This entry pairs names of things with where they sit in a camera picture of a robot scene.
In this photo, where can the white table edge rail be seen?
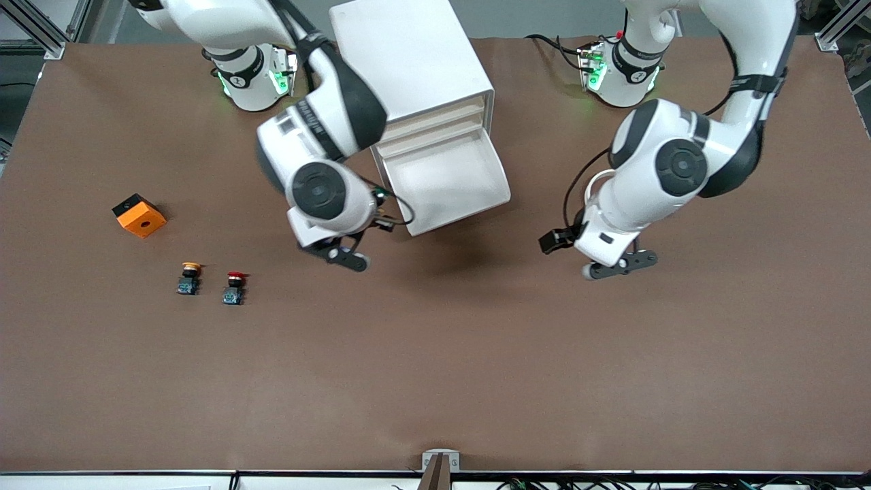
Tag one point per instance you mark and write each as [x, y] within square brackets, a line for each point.
[136, 482]

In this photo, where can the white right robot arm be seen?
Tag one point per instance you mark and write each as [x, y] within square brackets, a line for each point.
[320, 190]

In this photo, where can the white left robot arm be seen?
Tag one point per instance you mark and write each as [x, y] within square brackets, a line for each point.
[680, 163]

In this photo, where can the white curved plastic piece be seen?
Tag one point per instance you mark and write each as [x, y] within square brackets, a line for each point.
[597, 177]

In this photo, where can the red push button switch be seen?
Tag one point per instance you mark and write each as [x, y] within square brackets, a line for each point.
[233, 296]

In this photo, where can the orange box with hole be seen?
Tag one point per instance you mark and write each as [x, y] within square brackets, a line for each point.
[139, 221]

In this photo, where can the aluminium frame profile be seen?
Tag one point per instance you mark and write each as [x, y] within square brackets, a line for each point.
[51, 46]
[833, 34]

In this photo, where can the brown vertical bar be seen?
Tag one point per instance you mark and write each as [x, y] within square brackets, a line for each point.
[435, 480]

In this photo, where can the grey metal bracket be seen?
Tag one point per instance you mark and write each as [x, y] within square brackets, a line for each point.
[429, 459]

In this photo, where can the yellow push button switch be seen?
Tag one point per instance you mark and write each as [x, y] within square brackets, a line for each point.
[187, 286]

